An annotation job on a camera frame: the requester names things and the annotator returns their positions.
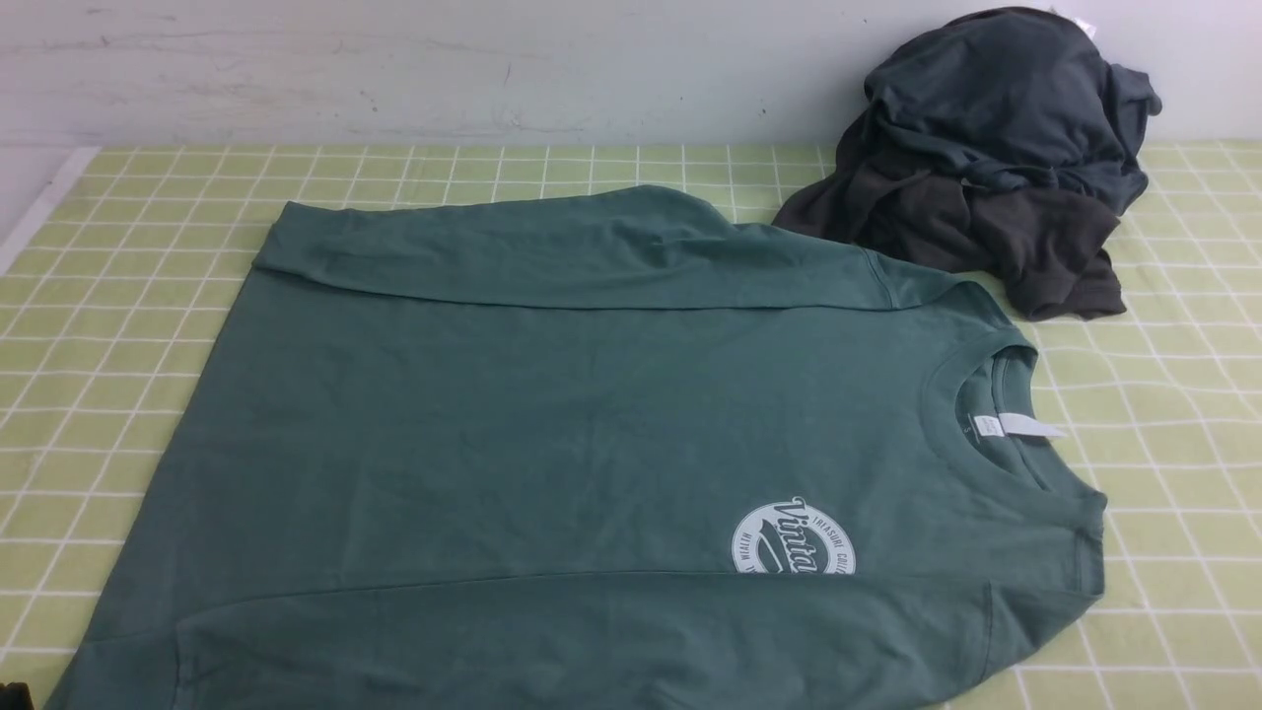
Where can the green long-sleeve top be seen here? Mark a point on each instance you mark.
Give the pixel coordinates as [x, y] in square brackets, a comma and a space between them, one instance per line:
[599, 452]

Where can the dark grey crumpled garment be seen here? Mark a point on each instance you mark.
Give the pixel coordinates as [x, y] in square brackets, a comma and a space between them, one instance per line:
[1046, 245]

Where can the dark teal crumpled garment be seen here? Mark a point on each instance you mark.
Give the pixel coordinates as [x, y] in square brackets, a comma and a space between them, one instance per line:
[1013, 98]

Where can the green checkered tablecloth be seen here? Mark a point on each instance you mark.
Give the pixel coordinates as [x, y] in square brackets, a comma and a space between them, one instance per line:
[120, 262]

